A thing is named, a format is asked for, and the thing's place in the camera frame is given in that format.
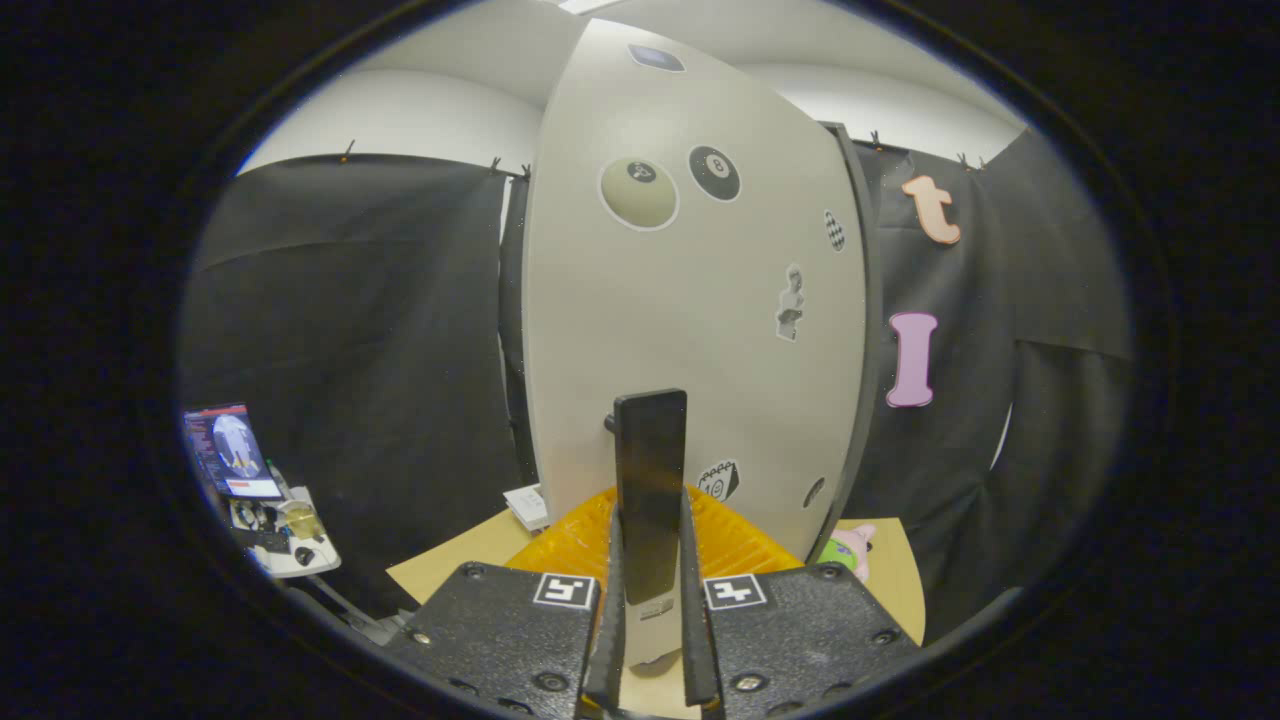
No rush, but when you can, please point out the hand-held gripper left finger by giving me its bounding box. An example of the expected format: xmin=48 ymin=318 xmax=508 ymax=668
xmin=385 ymin=487 xmax=626 ymax=720

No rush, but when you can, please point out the black backdrop cloth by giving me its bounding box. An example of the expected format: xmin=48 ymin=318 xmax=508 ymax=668
xmin=180 ymin=130 xmax=1136 ymax=641

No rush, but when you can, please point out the white shoe cabinet door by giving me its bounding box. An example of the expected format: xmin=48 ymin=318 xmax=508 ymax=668
xmin=522 ymin=18 xmax=869 ymax=666

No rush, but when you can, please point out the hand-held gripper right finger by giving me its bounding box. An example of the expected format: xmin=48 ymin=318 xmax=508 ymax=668
xmin=680 ymin=487 xmax=921 ymax=719

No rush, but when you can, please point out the white side table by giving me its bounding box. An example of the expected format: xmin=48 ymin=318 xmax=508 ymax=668
xmin=225 ymin=485 xmax=341 ymax=579

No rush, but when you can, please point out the white book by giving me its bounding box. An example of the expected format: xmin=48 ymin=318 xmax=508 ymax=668
xmin=503 ymin=485 xmax=549 ymax=533

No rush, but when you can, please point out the pink and green plush toy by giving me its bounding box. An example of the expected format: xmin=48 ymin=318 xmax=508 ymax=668
xmin=820 ymin=523 xmax=878 ymax=584

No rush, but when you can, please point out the black door handle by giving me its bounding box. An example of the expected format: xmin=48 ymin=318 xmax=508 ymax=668
xmin=605 ymin=389 xmax=689 ymax=606

